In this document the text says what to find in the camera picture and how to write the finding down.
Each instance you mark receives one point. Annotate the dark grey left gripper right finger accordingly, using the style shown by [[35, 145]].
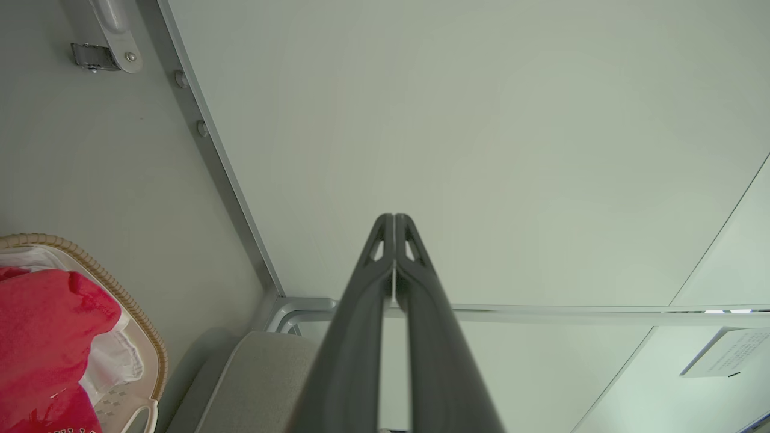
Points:
[[445, 373]]

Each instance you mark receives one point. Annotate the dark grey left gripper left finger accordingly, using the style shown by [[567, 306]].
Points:
[[349, 361]]

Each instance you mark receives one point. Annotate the small grey round foot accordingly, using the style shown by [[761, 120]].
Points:
[[202, 128], [180, 79]]

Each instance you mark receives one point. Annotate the white wicker laundry basket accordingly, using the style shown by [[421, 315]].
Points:
[[153, 343]]

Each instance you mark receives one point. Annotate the white paper sign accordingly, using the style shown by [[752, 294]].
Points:
[[731, 353]]

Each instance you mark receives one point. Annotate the red garment with white print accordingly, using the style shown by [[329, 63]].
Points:
[[54, 415]]

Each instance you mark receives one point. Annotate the grey caster wheel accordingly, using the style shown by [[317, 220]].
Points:
[[93, 57]]

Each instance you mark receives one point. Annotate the grey metal stand leg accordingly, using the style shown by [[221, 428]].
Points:
[[117, 30]]

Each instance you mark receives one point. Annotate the red garment with white stripes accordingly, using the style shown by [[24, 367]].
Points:
[[48, 325]]

